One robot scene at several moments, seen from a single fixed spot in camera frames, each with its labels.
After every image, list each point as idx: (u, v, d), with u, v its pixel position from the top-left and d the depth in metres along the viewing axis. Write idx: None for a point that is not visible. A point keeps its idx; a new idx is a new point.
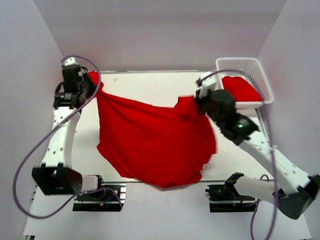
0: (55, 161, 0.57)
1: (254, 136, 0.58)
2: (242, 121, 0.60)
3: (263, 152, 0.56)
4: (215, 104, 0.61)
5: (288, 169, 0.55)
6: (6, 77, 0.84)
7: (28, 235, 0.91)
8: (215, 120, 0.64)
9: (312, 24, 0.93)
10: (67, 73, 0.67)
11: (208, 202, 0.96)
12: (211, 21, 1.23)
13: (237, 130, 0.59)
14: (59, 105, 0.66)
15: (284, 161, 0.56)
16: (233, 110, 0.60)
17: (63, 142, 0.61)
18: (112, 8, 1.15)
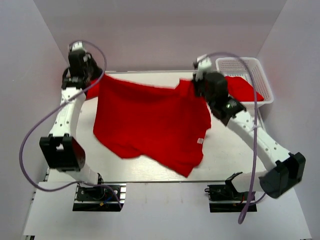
0: (62, 132, 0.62)
1: (240, 116, 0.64)
2: (232, 103, 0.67)
3: (247, 129, 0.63)
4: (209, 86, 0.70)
5: (269, 145, 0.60)
6: (6, 78, 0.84)
7: (28, 235, 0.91)
8: (209, 100, 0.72)
9: (312, 24, 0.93)
10: (72, 58, 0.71)
11: (208, 202, 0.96)
12: (211, 21, 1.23)
13: (225, 110, 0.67)
14: (66, 86, 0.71)
15: (265, 138, 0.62)
16: (225, 92, 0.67)
17: (69, 116, 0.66)
18: (111, 8, 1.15)
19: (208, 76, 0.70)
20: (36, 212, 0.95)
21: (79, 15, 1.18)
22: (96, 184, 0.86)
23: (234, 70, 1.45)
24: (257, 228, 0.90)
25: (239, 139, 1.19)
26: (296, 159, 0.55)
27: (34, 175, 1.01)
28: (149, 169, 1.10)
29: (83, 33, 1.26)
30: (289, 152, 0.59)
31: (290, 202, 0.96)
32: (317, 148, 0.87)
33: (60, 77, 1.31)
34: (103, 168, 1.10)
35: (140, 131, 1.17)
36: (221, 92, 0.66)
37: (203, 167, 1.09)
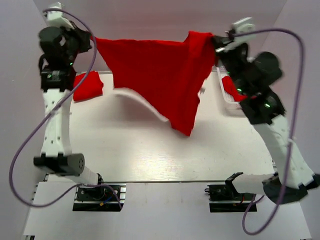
0: (56, 149, 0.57)
1: (277, 122, 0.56)
2: (270, 100, 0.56)
3: (281, 142, 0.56)
4: (251, 69, 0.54)
5: (297, 163, 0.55)
6: (6, 78, 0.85)
7: (28, 235, 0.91)
8: (240, 86, 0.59)
9: (312, 24, 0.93)
10: (46, 46, 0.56)
11: (208, 202, 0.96)
12: (211, 21, 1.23)
13: (262, 110, 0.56)
14: (47, 87, 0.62)
15: (297, 155, 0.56)
16: (266, 86, 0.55)
17: (59, 131, 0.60)
18: (111, 8, 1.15)
19: (260, 60, 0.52)
20: (36, 213, 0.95)
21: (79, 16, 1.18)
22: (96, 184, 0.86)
23: None
24: (256, 228, 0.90)
25: (240, 139, 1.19)
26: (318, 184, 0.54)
27: (34, 175, 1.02)
28: (148, 169, 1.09)
29: None
30: (312, 173, 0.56)
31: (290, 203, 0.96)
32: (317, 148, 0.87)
33: None
34: (103, 167, 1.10)
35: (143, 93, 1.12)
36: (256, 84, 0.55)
37: (203, 167, 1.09)
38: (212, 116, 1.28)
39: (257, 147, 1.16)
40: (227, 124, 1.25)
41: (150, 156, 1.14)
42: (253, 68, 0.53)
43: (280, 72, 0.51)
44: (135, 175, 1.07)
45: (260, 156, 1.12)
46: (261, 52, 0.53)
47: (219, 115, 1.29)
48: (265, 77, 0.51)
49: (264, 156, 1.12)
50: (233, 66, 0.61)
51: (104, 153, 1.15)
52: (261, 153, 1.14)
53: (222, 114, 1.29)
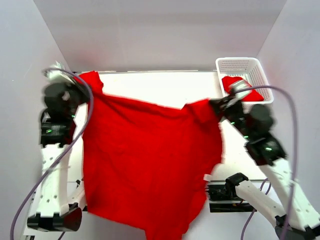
0: (52, 210, 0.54)
1: (279, 164, 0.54)
2: (270, 144, 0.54)
3: (283, 183, 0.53)
4: (251, 123, 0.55)
5: (301, 204, 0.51)
6: (5, 79, 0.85)
7: (28, 235, 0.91)
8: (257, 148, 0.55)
9: (312, 24, 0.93)
10: (48, 102, 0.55)
11: (208, 203, 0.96)
12: (211, 22, 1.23)
13: (263, 153, 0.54)
14: (46, 142, 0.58)
15: (299, 196, 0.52)
16: (267, 132, 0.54)
17: (57, 189, 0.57)
18: (111, 9, 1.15)
19: (253, 111, 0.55)
20: None
21: (79, 16, 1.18)
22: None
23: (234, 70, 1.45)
24: (256, 227, 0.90)
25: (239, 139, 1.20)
26: None
27: (34, 176, 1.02)
28: None
29: (84, 33, 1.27)
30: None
31: None
32: (317, 148, 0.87)
33: None
34: None
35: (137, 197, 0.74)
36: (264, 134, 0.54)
37: None
38: None
39: None
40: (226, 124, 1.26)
41: None
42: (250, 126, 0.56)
43: (272, 119, 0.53)
44: None
45: None
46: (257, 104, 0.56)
47: None
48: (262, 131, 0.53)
49: None
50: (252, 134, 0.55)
51: None
52: None
53: None
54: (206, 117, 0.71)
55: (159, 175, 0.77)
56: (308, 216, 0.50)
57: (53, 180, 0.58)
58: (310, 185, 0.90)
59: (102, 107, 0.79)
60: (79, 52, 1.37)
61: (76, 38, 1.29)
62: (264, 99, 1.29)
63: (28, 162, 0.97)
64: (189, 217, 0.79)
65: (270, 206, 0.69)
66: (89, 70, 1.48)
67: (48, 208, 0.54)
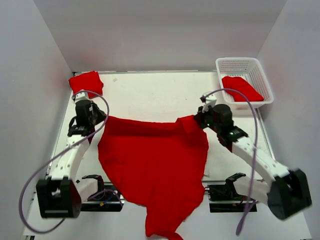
0: (60, 175, 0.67)
1: (241, 140, 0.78)
2: (235, 131, 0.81)
3: (248, 151, 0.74)
4: (219, 117, 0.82)
5: (268, 163, 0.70)
6: (5, 79, 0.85)
7: (28, 235, 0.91)
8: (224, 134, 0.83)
9: (312, 24, 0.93)
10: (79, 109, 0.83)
11: (208, 202, 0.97)
12: (211, 22, 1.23)
13: (229, 137, 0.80)
14: (72, 133, 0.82)
15: (265, 157, 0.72)
16: (230, 122, 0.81)
17: (70, 161, 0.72)
18: (111, 9, 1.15)
19: (218, 108, 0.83)
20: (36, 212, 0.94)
21: (79, 16, 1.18)
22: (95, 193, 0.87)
23: (234, 70, 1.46)
24: (256, 227, 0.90)
25: None
26: (297, 176, 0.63)
27: (34, 176, 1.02)
28: None
29: (83, 33, 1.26)
30: (288, 169, 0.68)
31: None
32: (317, 148, 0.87)
33: (59, 77, 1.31)
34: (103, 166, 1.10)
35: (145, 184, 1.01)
36: (226, 121, 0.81)
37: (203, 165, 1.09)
38: None
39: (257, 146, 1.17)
40: None
41: None
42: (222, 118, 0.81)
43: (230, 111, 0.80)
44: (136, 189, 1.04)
45: None
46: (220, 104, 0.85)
47: None
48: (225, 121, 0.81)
49: None
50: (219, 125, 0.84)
51: None
52: None
53: None
54: (190, 127, 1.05)
55: (162, 167, 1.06)
56: (276, 169, 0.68)
57: (71, 156, 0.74)
58: (310, 185, 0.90)
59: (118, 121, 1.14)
60: (79, 52, 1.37)
61: (76, 38, 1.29)
62: (264, 99, 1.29)
63: (29, 162, 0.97)
64: (187, 206, 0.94)
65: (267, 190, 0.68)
66: (89, 70, 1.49)
67: (59, 173, 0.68)
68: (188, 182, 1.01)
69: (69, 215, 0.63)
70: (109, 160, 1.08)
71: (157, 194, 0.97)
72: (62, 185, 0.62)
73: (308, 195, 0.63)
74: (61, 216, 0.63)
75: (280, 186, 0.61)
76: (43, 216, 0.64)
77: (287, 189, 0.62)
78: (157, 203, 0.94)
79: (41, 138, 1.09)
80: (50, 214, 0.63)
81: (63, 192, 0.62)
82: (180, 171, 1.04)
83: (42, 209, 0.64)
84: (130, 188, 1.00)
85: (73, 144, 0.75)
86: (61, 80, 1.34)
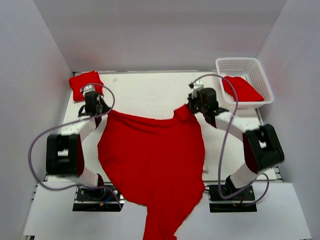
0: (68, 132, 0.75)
1: (222, 114, 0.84)
2: (220, 109, 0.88)
3: (225, 119, 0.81)
4: (205, 97, 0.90)
5: (242, 123, 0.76)
6: (5, 79, 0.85)
7: (28, 235, 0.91)
8: (209, 114, 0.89)
9: (313, 24, 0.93)
10: (87, 98, 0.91)
11: (208, 202, 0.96)
12: (211, 22, 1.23)
13: (213, 115, 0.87)
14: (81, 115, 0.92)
15: (240, 120, 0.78)
16: (215, 101, 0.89)
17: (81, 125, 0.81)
18: (111, 9, 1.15)
19: (202, 91, 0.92)
20: (36, 212, 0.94)
21: (79, 16, 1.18)
22: (96, 187, 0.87)
23: (234, 70, 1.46)
24: (256, 227, 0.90)
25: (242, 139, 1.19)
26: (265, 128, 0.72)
27: (34, 176, 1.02)
28: None
29: (83, 33, 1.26)
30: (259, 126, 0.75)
31: (290, 202, 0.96)
32: (317, 148, 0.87)
33: (59, 77, 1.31)
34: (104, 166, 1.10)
35: (146, 179, 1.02)
36: (211, 102, 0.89)
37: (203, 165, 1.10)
38: None
39: None
40: None
41: None
42: (207, 98, 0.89)
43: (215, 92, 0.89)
44: None
45: None
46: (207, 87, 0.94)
47: None
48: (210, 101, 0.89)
49: None
50: (206, 106, 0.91)
51: None
52: None
53: None
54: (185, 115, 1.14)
55: (162, 162, 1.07)
56: (249, 126, 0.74)
57: (79, 124, 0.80)
58: (310, 186, 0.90)
59: (116, 117, 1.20)
60: (79, 52, 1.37)
61: (76, 38, 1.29)
62: (264, 99, 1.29)
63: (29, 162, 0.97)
64: (188, 200, 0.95)
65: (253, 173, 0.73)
66: (89, 70, 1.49)
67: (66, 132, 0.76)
68: (187, 178, 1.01)
69: (72, 169, 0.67)
70: (108, 159, 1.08)
71: (157, 193, 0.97)
72: (71, 137, 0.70)
73: (279, 146, 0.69)
74: (64, 170, 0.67)
75: (250, 140, 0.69)
76: (47, 170, 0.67)
77: (257, 142, 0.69)
78: (157, 203, 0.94)
79: (41, 138, 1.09)
80: (54, 166, 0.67)
81: (71, 144, 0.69)
82: (180, 168, 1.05)
83: (48, 162, 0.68)
84: (130, 188, 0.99)
85: (83, 119, 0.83)
86: (61, 80, 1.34)
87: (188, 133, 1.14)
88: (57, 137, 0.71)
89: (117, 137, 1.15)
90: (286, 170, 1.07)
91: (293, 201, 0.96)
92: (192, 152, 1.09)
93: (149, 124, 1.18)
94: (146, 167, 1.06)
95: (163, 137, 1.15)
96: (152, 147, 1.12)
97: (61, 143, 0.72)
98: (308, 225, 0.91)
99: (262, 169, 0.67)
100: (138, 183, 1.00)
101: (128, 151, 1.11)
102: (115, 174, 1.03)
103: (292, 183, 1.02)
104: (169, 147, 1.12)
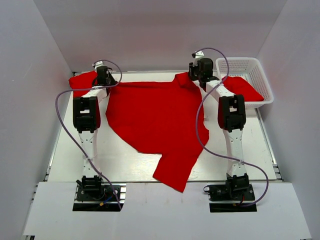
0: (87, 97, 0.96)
1: (212, 82, 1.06)
2: (212, 77, 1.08)
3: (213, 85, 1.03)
4: (202, 65, 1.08)
5: (223, 90, 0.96)
6: (5, 79, 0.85)
7: (28, 235, 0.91)
8: (203, 80, 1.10)
9: (313, 25, 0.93)
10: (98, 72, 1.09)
11: (208, 202, 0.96)
12: (211, 22, 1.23)
13: (205, 81, 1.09)
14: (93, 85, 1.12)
15: (223, 89, 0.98)
16: (209, 70, 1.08)
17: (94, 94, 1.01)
18: (111, 9, 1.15)
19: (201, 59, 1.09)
20: (36, 212, 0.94)
21: (79, 16, 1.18)
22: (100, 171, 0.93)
23: (234, 70, 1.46)
24: (256, 228, 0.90)
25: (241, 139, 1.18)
26: (236, 96, 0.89)
27: (34, 176, 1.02)
28: (148, 169, 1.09)
29: (83, 33, 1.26)
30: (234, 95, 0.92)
31: (290, 203, 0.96)
32: (317, 148, 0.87)
33: (59, 77, 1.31)
34: (103, 167, 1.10)
35: (154, 132, 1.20)
36: (207, 70, 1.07)
37: (203, 166, 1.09)
38: (212, 116, 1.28)
39: (257, 146, 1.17)
40: None
41: (150, 156, 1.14)
42: (203, 66, 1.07)
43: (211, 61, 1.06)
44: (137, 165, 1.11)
45: (260, 157, 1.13)
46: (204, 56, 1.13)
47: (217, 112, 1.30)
48: (204, 69, 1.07)
49: (263, 156, 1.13)
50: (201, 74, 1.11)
51: (103, 152, 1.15)
52: (259, 153, 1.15)
53: None
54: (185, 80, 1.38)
55: (167, 118, 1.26)
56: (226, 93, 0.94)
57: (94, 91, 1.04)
58: (310, 185, 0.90)
59: (122, 89, 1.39)
60: (79, 51, 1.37)
61: (76, 38, 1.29)
62: (264, 99, 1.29)
63: (29, 161, 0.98)
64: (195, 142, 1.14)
65: (233, 137, 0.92)
66: (89, 70, 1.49)
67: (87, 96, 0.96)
68: (191, 128, 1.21)
69: (93, 122, 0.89)
70: (117, 123, 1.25)
71: (167, 142, 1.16)
72: (91, 99, 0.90)
73: (244, 112, 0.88)
74: (87, 122, 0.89)
75: (222, 103, 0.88)
76: (74, 122, 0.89)
77: (228, 106, 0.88)
78: (168, 149, 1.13)
79: (42, 137, 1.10)
80: (80, 119, 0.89)
81: (91, 104, 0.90)
82: (182, 121, 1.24)
83: (74, 117, 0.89)
84: (141, 142, 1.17)
85: (98, 88, 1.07)
86: (61, 80, 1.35)
87: (187, 94, 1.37)
88: (80, 98, 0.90)
89: (124, 104, 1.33)
90: (286, 170, 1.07)
91: (294, 201, 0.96)
92: (192, 109, 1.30)
93: (151, 90, 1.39)
94: (154, 123, 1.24)
95: (165, 98, 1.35)
96: (157, 107, 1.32)
97: (83, 104, 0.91)
98: (308, 226, 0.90)
99: (227, 126, 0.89)
100: (147, 135, 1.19)
101: (135, 112, 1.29)
102: (126, 133, 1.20)
103: (292, 183, 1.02)
104: (171, 106, 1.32)
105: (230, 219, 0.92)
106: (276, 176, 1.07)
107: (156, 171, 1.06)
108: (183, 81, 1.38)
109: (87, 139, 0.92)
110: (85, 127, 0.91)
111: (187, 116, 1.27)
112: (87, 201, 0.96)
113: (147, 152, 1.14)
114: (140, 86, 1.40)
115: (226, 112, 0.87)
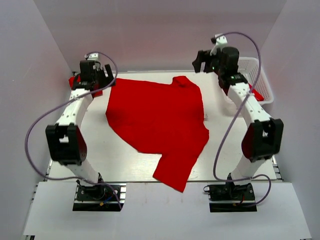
0: (68, 121, 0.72)
1: (239, 86, 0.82)
2: (237, 76, 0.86)
3: (241, 95, 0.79)
4: (225, 58, 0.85)
5: (254, 109, 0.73)
6: (5, 79, 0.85)
7: (28, 235, 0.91)
8: (224, 78, 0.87)
9: (313, 25, 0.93)
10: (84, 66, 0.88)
11: (208, 202, 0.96)
12: (211, 22, 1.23)
13: (229, 80, 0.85)
14: (75, 88, 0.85)
15: (254, 104, 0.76)
16: (233, 64, 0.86)
17: (76, 109, 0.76)
18: (111, 9, 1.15)
19: (224, 49, 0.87)
20: (36, 212, 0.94)
21: (79, 16, 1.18)
22: (96, 183, 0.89)
23: None
24: (256, 228, 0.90)
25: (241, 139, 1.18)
26: (274, 123, 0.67)
27: (34, 176, 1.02)
28: (148, 169, 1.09)
29: (83, 33, 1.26)
30: (269, 118, 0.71)
31: (290, 203, 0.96)
32: (317, 148, 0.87)
33: (59, 77, 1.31)
34: (102, 167, 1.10)
35: (154, 132, 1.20)
36: (230, 65, 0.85)
37: (203, 166, 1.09)
38: (212, 116, 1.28)
39: None
40: (226, 124, 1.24)
41: (150, 156, 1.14)
42: (227, 57, 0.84)
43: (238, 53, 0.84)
44: (137, 165, 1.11)
45: None
46: (229, 47, 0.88)
47: (217, 112, 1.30)
48: (228, 61, 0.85)
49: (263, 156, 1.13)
50: (223, 69, 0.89)
51: (103, 152, 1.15)
52: None
53: (222, 114, 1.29)
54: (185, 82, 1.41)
55: (166, 118, 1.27)
56: (259, 116, 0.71)
57: (75, 105, 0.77)
58: (310, 185, 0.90)
59: (122, 88, 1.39)
60: (79, 51, 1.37)
61: (77, 38, 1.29)
62: (264, 99, 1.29)
63: (28, 161, 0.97)
64: (195, 142, 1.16)
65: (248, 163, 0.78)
66: None
67: (66, 120, 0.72)
68: (191, 128, 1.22)
69: (76, 157, 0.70)
70: (117, 123, 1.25)
71: (167, 142, 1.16)
72: (70, 130, 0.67)
73: (279, 142, 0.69)
74: (69, 158, 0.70)
75: (254, 131, 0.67)
76: (51, 156, 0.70)
77: (260, 135, 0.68)
78: (168, 149, 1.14)
79: (41, 138, 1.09)
80: (59, 155, 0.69)
81: (71, 137, 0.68)
82: (182, 121, 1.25)
83: (52, 151, 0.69)
84: (142, 142, 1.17)
85: (78, 97, 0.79)
86: (61, 80, 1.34)
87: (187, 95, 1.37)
88: (55, 128, 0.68)
89: (124, 104, 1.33)
90: (286, 170, 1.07)
91: (294, 201, 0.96)
92: (192, 109, 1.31)
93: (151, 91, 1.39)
94: (153, 123, 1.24)
95: (164, 99, 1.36)
96: (157, 107, 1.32)
97: (60, 132, 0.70)
98: (308, 226, 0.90)
99: (254, 157, 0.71)
100: (147, 136, 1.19)
101: (134, 112, 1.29)
102: (125, 133, 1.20)
103: (292, 183, 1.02)
104: (171, 106, 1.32)
105: (230, 219, 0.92)
106: (276, 177, 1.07)
107: (156, 171, 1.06)
108: (183, 82, 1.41)
109: (75, 168, 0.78)
110: (67, 160, 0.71)
111: (187, 116, 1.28)
112: (87, 202, 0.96)
113: (147, 152, 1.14)
114: (140, 86, 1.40)
115: (257, 142, 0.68)
